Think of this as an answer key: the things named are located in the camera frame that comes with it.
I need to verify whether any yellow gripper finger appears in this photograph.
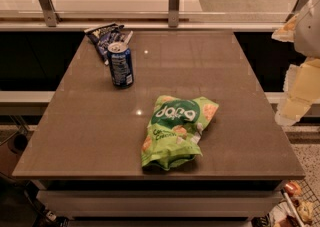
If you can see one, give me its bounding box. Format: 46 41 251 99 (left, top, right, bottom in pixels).
271 15 298 42
275 57 320 126

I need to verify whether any wire basket with snacks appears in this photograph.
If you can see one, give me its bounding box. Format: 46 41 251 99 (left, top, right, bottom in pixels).
262 180 320 227

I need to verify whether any blue chip bag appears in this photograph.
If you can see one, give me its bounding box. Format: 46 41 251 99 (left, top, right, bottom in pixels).
84 23 133 65

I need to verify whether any green cracker snack bag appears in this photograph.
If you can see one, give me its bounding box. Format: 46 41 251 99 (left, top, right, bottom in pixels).
141 95 219 171

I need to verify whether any left metal railing bracket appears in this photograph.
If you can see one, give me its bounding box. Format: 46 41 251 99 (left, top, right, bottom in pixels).
38 0 60 27

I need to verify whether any middle metal railing bracket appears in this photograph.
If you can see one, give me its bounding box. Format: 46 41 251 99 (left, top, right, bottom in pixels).
168 0 180 27

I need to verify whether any blue pepsi can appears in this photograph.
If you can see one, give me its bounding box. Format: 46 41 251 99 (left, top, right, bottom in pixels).
107 42 134 88

